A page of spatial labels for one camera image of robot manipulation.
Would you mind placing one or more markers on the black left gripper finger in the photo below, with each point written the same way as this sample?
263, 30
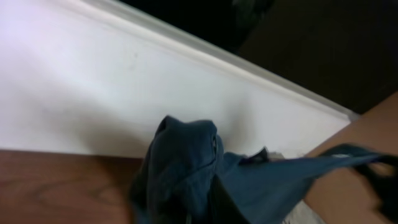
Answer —
222, 209

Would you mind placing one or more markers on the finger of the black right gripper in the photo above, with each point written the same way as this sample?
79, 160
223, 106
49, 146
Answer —
385, 186

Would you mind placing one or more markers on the dark blue shorts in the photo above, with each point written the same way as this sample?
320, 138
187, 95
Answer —
183, 158

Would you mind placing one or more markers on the beige grey garment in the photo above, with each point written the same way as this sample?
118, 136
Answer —
302, 214

